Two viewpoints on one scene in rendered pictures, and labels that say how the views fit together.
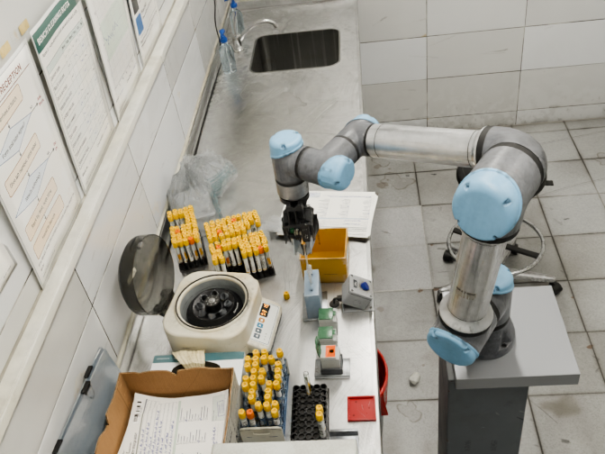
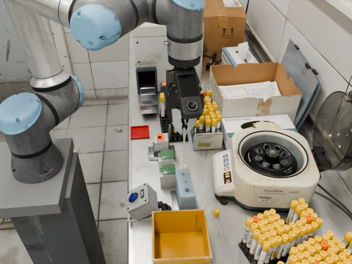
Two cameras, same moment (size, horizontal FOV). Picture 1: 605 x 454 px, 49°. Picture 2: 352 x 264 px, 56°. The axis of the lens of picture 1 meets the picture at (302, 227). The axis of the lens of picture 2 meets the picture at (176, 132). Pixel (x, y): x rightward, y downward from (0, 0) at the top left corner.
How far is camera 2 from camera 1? 199 cm
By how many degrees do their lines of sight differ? 99
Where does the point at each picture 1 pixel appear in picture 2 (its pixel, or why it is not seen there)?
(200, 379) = (246, 106)
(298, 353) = (190, 164)
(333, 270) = (167, 222)
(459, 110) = not seen: outside the picture
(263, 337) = (220, 158)
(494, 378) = not seen: hidden behind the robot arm
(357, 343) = (142, 173)
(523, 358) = not seen: hidden behind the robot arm
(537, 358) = (7, 151)
